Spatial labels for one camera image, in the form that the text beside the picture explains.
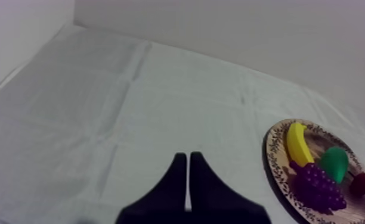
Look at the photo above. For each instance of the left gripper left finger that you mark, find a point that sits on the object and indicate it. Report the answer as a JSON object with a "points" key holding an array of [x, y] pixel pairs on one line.
{"points": [[163, 197]]}

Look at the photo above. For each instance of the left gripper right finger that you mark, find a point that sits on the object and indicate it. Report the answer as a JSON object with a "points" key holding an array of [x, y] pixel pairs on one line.
{"points": [[213, 197]]}

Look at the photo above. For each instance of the round wooden board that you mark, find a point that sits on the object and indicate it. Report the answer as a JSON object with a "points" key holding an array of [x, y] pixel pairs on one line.
{"points": [[281, 175]]}

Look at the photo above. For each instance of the green toy pear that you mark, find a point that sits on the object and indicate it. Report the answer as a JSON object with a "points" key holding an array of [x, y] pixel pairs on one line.
{"points": [[335, 163]]}

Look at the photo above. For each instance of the yellow toy banana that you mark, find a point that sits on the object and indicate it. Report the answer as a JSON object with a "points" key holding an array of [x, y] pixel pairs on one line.
{"points": [[297, 144]]}

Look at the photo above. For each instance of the purple toy grapes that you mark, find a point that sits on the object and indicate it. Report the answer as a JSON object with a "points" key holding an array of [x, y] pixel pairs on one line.
{"points": [[317, 187]]}

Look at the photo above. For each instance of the small red fruit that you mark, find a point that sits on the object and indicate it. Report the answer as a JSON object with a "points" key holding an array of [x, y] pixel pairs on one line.
{"points": [[360, 184]]}

